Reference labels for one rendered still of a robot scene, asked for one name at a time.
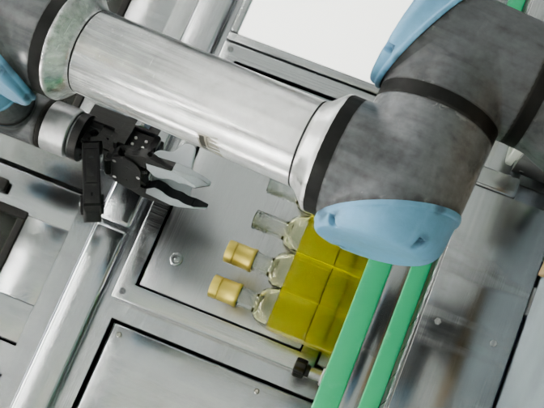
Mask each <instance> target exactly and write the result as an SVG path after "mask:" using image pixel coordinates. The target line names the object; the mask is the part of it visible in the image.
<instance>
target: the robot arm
mask: <svg viewBox="0 0 544 408"><path fill-rule="evenodd" d="M370 79H371V81H372V83H374V84H375V86H376V87H377V88H380V90H379V91H378V93H377V95H376V98H375V99H374V101H373V102H371V101H369V100H365V99H363V98H360V97H358V96H355V95H352V94H349V95H347V96H343V97H342V98H339V99H337V100H334V101H331V102H327V101H324V100H321V99H319V98H317V97H315V96H311V95H309V94H308V93H305V92H303V91H300V90H298V89H295V88H293V87H290V86H287V85H286V84H284V83H280V82H278V81H276V80H274V79H271V78H268V77H266V76H265V75H262V74H258V73H257V72H255V71H252V70H249V69H247V68H244V67H243V66H239V65H237V64H235V63H233V62H230V61H228V60H225V59H223V58H221V57H218V56H215V55H214V54H211V53H208V52H206V51H204V50H201V49H199V48H196V47H194V46H192V45H189V44H186V43H185V42H182V41H180V40H177V39H175V38H172V37H170V36H167V35H165V34H163V33H161V32H157V31H156V30H153V29H151V28H148V27H145V26H143V25H141V24H139V23H135V22H134V21H132V20H129V19H126V18H124V17H122V16H120V15H116V14H114V13H112V12H110V11H109V8H108V4H107V2H106V0H0V133H1V134H5V135H6V136H9V137H12V138H15V139H17V140H19V141H21V142H25V143H27V144H30V145H32V146H34V147H38V148H40V149H43V150H45V151H48V152H51V153H53V154H55V155H59V156H61V157H63V158H68V159H72V160H74V161H76V162H79V161H80V160H81V159H82V160H83V194H80V201H79V208H80V214H81V215H83V222H84V223H99V222H101V218H102V215H104V208H105V200H104V195H103V194H101V188H100V155H103V159H104V173H105V174H107V175H108V176H110V177H112V179H113V180H114V181H116V182H117V183H118V184H120V185H123V186H125V187H126V188H127V189H130V190H132V191H134V192H135V193H136V194H138V195H140V196H141V197H143V198H146V199H148V200H151V201H153V202H158V203H162V204H164V205H167V206H170V205H171V206H177V207H184V208H191V209H206V208H207V207H208V205H209V204H207V203H205V202H203V201H201V200H199V199H197V198H193V197H190V195H191V191H192V187H193V188H201V187H207V186H210V184H211V182H210V181H209V180H208V179H206V178H205V177H204V176H202V175H201V174H199V173H197V172H195V171H194V170H193V163H194V159H195V154H196V149H195V147H194V146H193V145H190V144H184V145H182V146H181V147H179V148H178V149H177V150H175V151H173V152H169V151H164V142H161V137H160V136H159V133H160V131H161V130H162V131H164V132H167V133H169V134H171V135H174V136H176V137H178V138H181V139H183V140H185V141H187V142H190V143H192V144H194V145H196V146H198V147H201V148H203V149H205V150H208V151H210V152H213V153H215V154H216V155H219V156H222V157H223V158H225V159H229V160H231V161H233V162H235V163H237V164H240V165H242V166H244V167H246V168H249V169H251V170H253V171H255V172H259V173H261V174H262V175H264V176H267V177H269V178H272V179H274V180H276V181H279V182H281V183H283V184H285V185H288V186H290V187H292V188H293V190H294V191H295V195H296V197H297V200H298V202H299V204H300V208H301V209H302V210H305V211H307V212H308V213H310V214H313V215H315V217H314V229H315V231H316V232H317V234H318V235H319V236H320V237H322V238H323V239H324V240H327V241H328V242H330V243H331V244H335V245H338V246H340V248H341V249H344V250H346V251H348V252H351V253H354V254H357V255H359V256H361V257H366V258H369V259H372V260H375V261H381V262H384V263H388V264H392V265H397V266H425V265H428V264H430V263H432V262H434V261H435V260H437V259H438V258H439V257H440V256H441V254H442V253H443V251H444V249H445V247H446V245H447V243H448V241H449V240H450V238H451V236H452V234H453V232H454V230H455V229H457V228H458V227H459V225H460V224H461V215H462V213H463V211H464V209H465V206H466V204H467V202H468V201H469V199H470V195H471V194H472V192H473V190H474V186H475V185H476V183H477V180H478V178H479V176H480V174H481V171H482V169H483V167H484V165H485V163H486V161H487V158H488V156H489V154H490V152H491V149H492V147H493V145H494V143H495V140H496V141H498V142H501V143H503V144H505V145H507V146H509V147H512V148H514V149H516V150H518V151H520V152H521V153H523V154H524V155H526V156H527V157H528V158H529V159H530V160H531V161H532V162H533V163H534V164H536V165H537V166H538V167H539V168H540V169H541V170H542V171H543V172H544V22H543V21H541V20H540V19H536V18H534V17H533V16H531V15H527V14H526V13H524V12H522V11H519V10H517V9H515V8H512V7H510V6H508V5H506V4H503V3H502V2H499V1H496V0H414V1H413V2H412V3H411V4H410V6H409V7H408V8H407V10H406V12H405V13H404V15H403V16H402V17H401V19H400V20H399V22H398V23H397V26H396V27H395V28H394V30H393V31H392V33H391V35H390V36H389V39H388V41H387V43H386V44H385V46H384V48H383V49H382V50H381V52H380V54H379V56H378V58H377V59H376V62H375V64H374V66H373V67H372V71H371V74H370ZM75 93H78V94H80V95H82V96H85V97H87V98H89V99H91V100H94V101H96V102H98V103H100V104H103V105H105V106H108V107H110V108H112V109H115V110H117V111H118V112H120V113H124V114H125V115H128V117H127V116H125V115H122V114H120V113H116V112H114V111H112V110H110V109H107V108H104V107H101V106H99V105H97V104H95V105H94V106H93V108H92V109H91V111H90V112H89V113H85V112H84V110H82V109H80V108H77V107H75V106H73V105H70V104H67V103H64V102H62V101H60V100H63V99H65V98H67V97H69V96H72V95H73V94H75ZM137 121H142V122H144V123H146V124H148V125H151V127H150V129H146V127H143V126H141V125H136V123H137ZM153 126H154V127H153ZM150 174H152V176H151V181H149V178H148V177H149V176H150Z"/></svg>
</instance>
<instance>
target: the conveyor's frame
mask: <svg viewBox="0 0 544 408"><path fill-rule="evenodd" d="M525 13H526V14H527V15H531V16H533V17H534V18H536V19H540V20H541V21H543V22H544V0H530V2H529V5H528V8H527V11H526V12H525ZM508 148H509V146H507V145H505V144H503V143H501V142H498V141H496V140H495V143H494V145H493V147H492V149H491V152H490V154H489V156H488V158H487V161H486V163H485V165H484V166H486V167H488V168H491V169H494V170H496V171H498V172H502V173H504V174H508V175H511V176H513V177H515V178H517V179H519V178H520V174H518V173H516V172H512V171H511V170H512V166H513V164H514V163H513V164H512V166H509V165H507V164H506V163H505V159H506V155H507V153H508ZM543 256H544V194H541V193H538V192H535V191H533V190H531V189H527V188H525V187H522V186H520V185H519V188H518V190H517V192H516V196H515V198H514V199H511V198H508V197H505V196H504V195H501V194H498V193H495V192H492V191H490V190H488V189H484V188H482V187H479V186H477V185H475V186H474V190H473V192H472V194H471V195H470V199H469V201H468V202H467V204H466V206H465V209H464V211H463V213H462V215H461V224H460V225H459V227H458V228H457V229H455V230H454V232H453V234H452V236H451V238H450V240H449V241H448V243H447V245H446V247H445V249H444V251H443V253H442V254H441V256H440V259H439V261H438V263H437V266H436V270H435V272H434V274H433V277H432V279H431V283H430V285H429V288H428V290H427V294H426V296H425V299H424V301H423V305H422V307H421V309H420V312H419V315H418V318H417V321H416V322H415V325H414V329H413V331H412V334H411V336H410V340H409V342H408V344H407V347H406V351H405V353H404V355H403V358H402V361H401V364H400V367H399V369H398V371H397V375H396V377H395V380H394V382H393V386H392V388H391V390H390V393H389V396H388V399H387V402H386V403H385V408H491V407H492V405H493V402H494V400H495V395H496V393H497V390H498V388H499V384H500V381H501V379H502V376H503V374H504V369H505V367H506V364H507V361H508V358H509V355H510V353H511V350H512V346H513V343H514V341H515V338H516V334H517V332H518V329H519V327H520V324H521V320H522V317H524V318H526V317H527V316H528V314H529V310H530V308H531V305H532V303H533V298H534V296H535V293H536V290H537V288H536V287H533V285H534V282H535V279H536V277H537V275H538V271H539V268H540V265H541V263H542V259H543Z"/></svg>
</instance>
